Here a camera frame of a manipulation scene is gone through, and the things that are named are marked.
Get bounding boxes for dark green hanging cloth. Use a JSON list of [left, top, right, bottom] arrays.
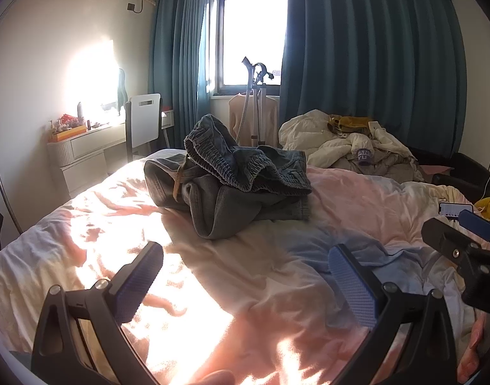
[[117, 68, 129, 115]]

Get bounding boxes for bed with pink-white duvet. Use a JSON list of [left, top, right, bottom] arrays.
[[0, 148, 490, 385]]

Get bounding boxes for smartphone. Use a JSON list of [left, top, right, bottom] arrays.
[[438, 201, 474, 219]]

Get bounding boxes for pink cloth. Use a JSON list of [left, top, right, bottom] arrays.
[[423, 164, 454, 177]]

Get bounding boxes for pile of cream clothes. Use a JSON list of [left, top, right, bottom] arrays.
[[279, 109, 424, 181]]

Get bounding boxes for wide teal curtain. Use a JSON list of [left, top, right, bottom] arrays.
[[278, 0, 468, 159]]

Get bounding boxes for dressing table mirror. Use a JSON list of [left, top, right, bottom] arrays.
[[66, 40, 123, 116]]

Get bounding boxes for white and black chair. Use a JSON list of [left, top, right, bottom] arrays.
[[124, 93, 162, 165]]

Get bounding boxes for garment steamer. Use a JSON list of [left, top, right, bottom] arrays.
[[233, 57, 272, 147]]

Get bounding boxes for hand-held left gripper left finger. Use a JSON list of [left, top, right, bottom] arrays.
[[30, 242, 164, 385]]

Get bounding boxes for white dressing table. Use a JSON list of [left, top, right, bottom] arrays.
[[46, 108, 175, 199]]

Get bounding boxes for beige hanging garment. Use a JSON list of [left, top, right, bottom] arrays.
[[229, 93, 278, 147]]

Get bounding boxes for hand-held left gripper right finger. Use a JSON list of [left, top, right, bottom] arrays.
[[328, 244, 458, 385]]

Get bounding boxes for dark blue denim pants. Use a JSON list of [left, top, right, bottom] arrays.
[[184, 114, 313, 206]]

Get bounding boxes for grey jeans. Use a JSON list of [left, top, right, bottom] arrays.
[[144, 154, 311, 240]]

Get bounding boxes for black sofa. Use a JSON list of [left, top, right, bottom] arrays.
[[409, 146, 490, 205]]

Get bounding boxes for yellow garment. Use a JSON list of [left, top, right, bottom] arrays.
[[327, 115, 374, 135]]

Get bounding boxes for orange box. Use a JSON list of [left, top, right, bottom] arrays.
[[48, 125, 87, 142]]

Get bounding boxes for yellow cushion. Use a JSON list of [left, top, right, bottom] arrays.
[[474, 196, 490, 224]]

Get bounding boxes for window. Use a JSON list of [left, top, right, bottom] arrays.
[[207, 0, 288, 98]]

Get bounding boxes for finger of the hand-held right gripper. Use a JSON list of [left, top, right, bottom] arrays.
[[458, 210, 490, 243], [421, 218, 482, 285]]

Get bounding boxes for white charging cable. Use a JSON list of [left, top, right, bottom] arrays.
[[471, 156, 490, 214]]

